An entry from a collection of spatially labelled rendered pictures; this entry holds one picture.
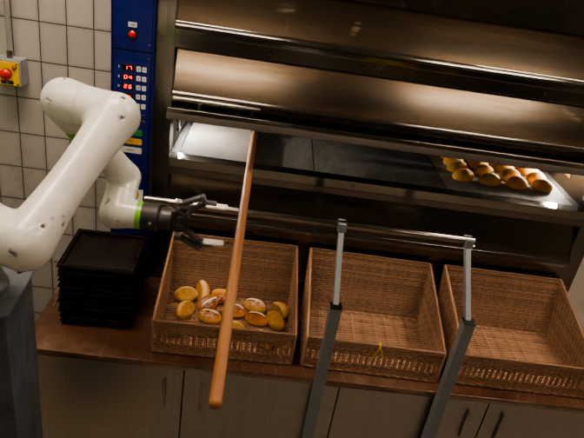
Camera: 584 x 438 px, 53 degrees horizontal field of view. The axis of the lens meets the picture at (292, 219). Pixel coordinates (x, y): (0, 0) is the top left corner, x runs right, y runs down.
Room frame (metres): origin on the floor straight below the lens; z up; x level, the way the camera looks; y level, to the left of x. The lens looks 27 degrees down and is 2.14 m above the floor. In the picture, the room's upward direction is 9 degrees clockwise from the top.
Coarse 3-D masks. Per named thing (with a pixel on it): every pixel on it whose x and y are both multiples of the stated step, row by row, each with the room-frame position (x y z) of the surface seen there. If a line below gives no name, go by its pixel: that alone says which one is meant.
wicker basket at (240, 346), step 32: (192, 256) 2.17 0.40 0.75; (256, 256) 2.21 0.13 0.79; (160, 288) 1.88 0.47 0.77; (224, 288) 2.16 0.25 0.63; (256, 288) 2.17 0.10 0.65; (288, 288) 2.19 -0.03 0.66; (160, 320) 1.74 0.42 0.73; (192, 320) 1.95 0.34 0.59; (288, 320) 2.05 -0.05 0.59; (160, 352) 1.73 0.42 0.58; (192, 352) 1.75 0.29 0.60; (256, 352) 1.77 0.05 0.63; (288, 352) 1.78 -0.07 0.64
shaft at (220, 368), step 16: (240, 208) 1.83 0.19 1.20; (240, 224) 1.71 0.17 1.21; (240, 240) 1.61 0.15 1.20; (240, 256) 1.52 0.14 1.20; (224, 304) 1.27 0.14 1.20; (224, 320) 1.20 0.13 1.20; (224, 336) 1.14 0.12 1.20; (224, 352) 1.08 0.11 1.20; (224, 368) 1.03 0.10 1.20; (224, 384) 0.99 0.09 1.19
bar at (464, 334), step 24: (264, 216) 1.88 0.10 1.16; (288, 216) 1.89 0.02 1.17; (312, 216) 1.91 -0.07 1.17; (456, 240) 1.94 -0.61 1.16; (336, 264) 1.81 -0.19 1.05; (336, 288) 1.75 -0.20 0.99; (336, 312) 1.68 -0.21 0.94; (456, 336) 1.75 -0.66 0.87; (456, 360) 1.72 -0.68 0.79; (312, 408) 1.68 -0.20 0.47; (432, 408) 1.74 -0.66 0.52; (312, 432) 1.68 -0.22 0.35; (432, 432) 1.72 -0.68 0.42
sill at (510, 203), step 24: (192, 168) 2.23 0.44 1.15; (216, 168) 2.24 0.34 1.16; (240, 168) 2.25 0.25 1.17; (264, 168) 2.27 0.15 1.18; (288, 168) 2.32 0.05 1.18; (384, 192) 2.30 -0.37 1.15; (408, 192) 2.30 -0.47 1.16; (432, 192) 2.31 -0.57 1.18; (456, 192) 2.35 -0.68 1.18; (576, 216) 2.36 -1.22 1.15
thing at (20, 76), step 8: (0, 56) 2.13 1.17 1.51; (16, 56) 2.16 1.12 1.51; (0, 64) 2.10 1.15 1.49; (8, 64) 2.11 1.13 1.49; (16, 64) 2.11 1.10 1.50; (24, 64) 2.15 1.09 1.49; (16, 72) 2.11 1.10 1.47; (24, 72) 2.15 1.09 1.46; (0, 80) 2.10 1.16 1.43; (8, 80) 2.11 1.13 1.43; (16, 80) 2.11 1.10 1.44; (24, 80) 2.14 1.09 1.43
